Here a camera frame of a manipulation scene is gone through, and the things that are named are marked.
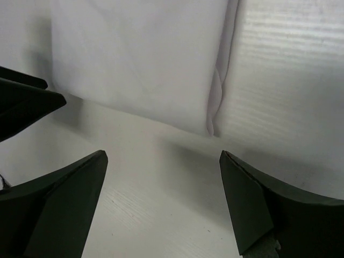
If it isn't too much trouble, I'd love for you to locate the white t shirt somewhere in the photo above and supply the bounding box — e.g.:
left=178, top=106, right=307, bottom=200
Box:
left=51, top=1, right=238, bottom=136

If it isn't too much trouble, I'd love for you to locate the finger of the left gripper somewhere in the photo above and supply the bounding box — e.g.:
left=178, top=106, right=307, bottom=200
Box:
left=1, top=79, right=67, bottom=141
left=0, top=67, right=48, bottom=89

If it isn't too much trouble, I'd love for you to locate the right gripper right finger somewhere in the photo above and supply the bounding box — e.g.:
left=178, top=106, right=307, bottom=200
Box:
left=219, top=151, right=343, bottom=257

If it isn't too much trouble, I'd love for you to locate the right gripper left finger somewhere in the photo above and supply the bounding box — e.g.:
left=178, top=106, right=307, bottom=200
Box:
left=1, top=150, right=108, bottom=257

